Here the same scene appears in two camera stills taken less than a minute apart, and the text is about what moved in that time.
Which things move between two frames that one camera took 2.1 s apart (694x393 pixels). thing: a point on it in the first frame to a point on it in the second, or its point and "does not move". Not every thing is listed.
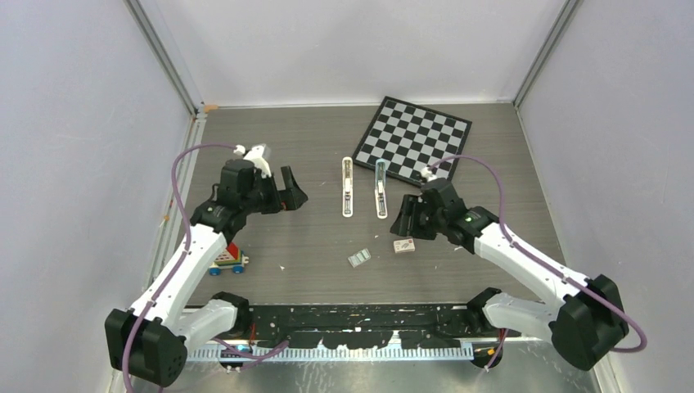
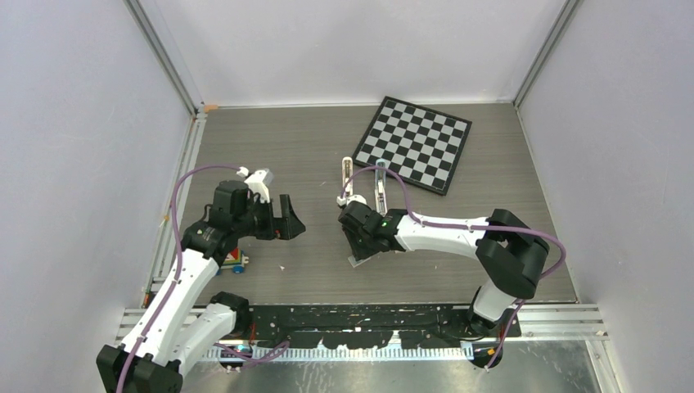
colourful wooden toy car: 231,258 does not move
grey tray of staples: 359,257 does not move
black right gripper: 410,205 to 359,252
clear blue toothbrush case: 380,189 does not move
